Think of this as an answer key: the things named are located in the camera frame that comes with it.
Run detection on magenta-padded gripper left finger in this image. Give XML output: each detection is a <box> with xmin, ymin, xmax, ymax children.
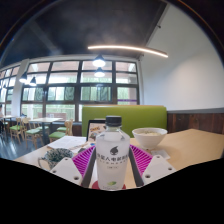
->
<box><xmin>49</xmin><ymin>143</ymin><xmax>98</xmax><ymax>188</ymax></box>

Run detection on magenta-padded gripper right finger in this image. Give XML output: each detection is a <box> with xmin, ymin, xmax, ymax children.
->
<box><xmin>128</xmin><ymin>143</ymin><xmax>177</xmax><ymax>188</ymax></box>

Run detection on clear plastic water bottle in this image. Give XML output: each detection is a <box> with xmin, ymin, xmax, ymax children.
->
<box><xmin>95</xmin><ymin>115</ymin><xmax>132</xmax><ymax>191</ymax></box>

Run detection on white ceramic bowl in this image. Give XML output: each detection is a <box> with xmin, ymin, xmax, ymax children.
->
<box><xmin>131</xmin><ymin>127</ymin><xmax>169</xmax><ymax>150</ymax></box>

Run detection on white paper sheet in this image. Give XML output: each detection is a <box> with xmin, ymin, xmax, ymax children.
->
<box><xmin>46</xmin><ymin>135</ymin><xmax>88</xmax><ymax>151</ymax></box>

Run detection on green speckled enamel mug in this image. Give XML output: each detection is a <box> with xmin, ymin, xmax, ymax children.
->
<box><xmin>37</xmin><ymin>147</ymin><xmax>74</xmax><ymax>171</ymax></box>

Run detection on black-framed picture stand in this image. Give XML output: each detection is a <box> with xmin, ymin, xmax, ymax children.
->
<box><xmin>86</xmin><ymin>118</ymin><xmax>108</xmax><ymax>142</ymax></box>

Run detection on green-seated wooden chairs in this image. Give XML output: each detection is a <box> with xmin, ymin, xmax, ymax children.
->
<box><xmin>9</xmin><ymin>116</ymin><xmax>74</xmax><ymax>149</ymax></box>

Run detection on green upholstered bench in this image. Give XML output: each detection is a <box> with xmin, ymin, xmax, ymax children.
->
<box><xmin>81</xmin><ymin>105</ymin><xmax>168</xmax><ymax>138</ymax></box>

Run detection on wooden dining table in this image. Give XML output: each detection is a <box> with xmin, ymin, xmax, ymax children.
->
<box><xmin>29</xmin><ymin>116</ymin><xmax>64</xmax><ymax>146</ymax></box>

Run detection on black pendant lamps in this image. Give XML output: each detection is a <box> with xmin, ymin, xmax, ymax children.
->
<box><xmin>18</xmin><ymin>54</ymin><xmax>107</xmax><ymax>88</ymax></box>

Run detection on long linear ceiling light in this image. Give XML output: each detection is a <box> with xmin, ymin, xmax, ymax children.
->
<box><xmin>87</xmin><ymin>44</ymin><xmax>169</xmax><ymax>59</ymax></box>

